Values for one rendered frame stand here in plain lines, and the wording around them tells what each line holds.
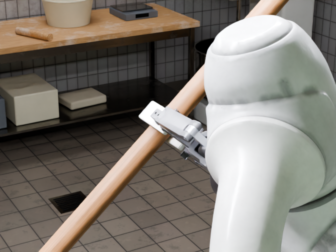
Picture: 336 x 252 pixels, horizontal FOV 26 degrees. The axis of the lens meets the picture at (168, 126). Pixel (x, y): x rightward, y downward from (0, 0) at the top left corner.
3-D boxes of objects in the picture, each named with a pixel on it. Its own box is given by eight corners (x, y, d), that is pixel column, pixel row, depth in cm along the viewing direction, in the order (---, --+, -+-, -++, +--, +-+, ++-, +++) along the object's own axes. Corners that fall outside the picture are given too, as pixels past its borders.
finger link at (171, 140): (192, 131, 98) (195, 134, 98) (167, 116, 103) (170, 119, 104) (178, 148, 97) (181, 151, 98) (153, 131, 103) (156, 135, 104)
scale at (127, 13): (125, 21, 592) (125, 13, 589) (109, 13, 618) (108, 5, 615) (158, 17, 605) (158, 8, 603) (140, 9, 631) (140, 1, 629)
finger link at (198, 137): (223, 172, 86) (203, 150, 82) (196, 153, 90) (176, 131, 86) (236, 157, 86) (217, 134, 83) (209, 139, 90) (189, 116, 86)
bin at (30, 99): (16, 126, 559) (13, 97, 550) (-5, 107, 599) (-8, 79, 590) (59, 118, 576) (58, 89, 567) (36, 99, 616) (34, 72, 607)
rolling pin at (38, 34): (14, 34, 554) (48, 42, 534) (14, 27, 552) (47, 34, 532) (20, 32, 558) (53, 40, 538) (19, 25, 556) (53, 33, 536)
